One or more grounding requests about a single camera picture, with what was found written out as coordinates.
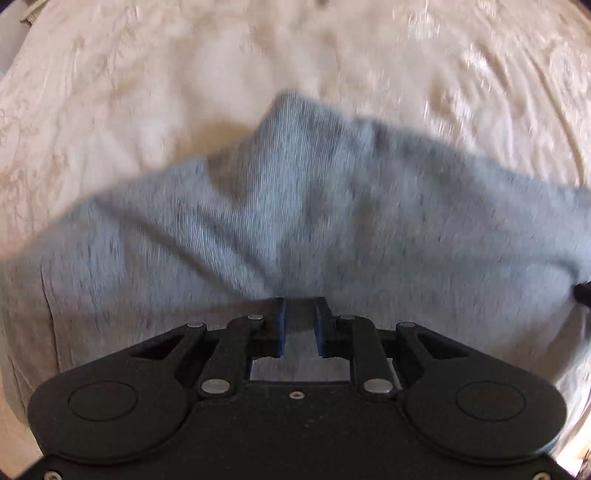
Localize cream embroidered bedspread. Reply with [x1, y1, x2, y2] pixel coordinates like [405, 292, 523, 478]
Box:
[1, 1, 590, 472]

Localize grey knit pants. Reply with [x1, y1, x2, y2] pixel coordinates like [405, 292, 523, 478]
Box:
[1, 94, 590, 415]

